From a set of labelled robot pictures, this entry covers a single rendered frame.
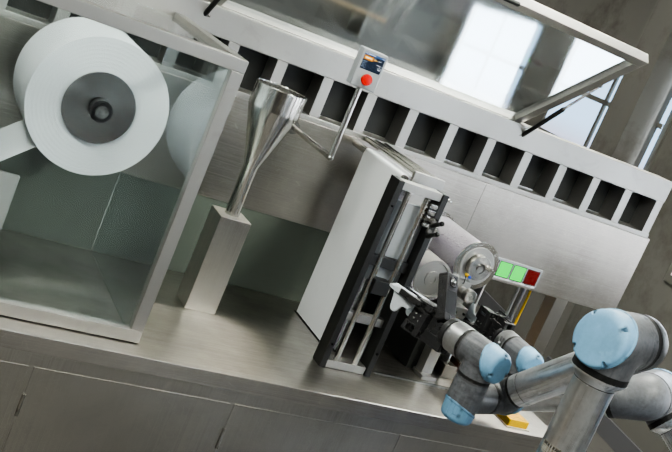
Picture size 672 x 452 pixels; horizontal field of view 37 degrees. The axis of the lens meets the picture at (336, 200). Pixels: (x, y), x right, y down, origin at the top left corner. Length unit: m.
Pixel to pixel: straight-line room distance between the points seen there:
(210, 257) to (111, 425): 0.52
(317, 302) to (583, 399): 1.11
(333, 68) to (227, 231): 0.59
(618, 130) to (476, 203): 3.62
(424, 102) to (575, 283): 0.94
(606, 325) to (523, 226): 1.44
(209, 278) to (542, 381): 0.94
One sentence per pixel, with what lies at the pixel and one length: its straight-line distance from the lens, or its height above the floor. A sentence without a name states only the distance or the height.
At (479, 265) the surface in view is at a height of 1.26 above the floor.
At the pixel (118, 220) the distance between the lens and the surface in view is 2.29.
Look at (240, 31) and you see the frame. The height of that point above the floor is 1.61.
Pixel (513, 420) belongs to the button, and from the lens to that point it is 2.93.
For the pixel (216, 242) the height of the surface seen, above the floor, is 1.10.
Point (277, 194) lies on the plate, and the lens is 2.98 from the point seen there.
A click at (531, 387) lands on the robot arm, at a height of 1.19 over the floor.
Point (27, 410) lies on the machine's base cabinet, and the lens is 2.40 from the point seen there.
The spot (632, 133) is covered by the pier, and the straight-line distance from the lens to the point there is 6.82.
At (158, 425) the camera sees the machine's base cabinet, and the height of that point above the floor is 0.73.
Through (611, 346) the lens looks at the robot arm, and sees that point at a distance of 2.00.
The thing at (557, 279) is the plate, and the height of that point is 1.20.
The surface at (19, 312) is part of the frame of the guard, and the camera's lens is 2.33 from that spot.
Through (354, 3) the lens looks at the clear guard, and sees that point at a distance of 2.75.
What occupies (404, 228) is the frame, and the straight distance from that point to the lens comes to 2.68.
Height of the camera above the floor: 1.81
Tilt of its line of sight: 11 degrees down
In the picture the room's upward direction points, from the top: 23 degrees clockwise
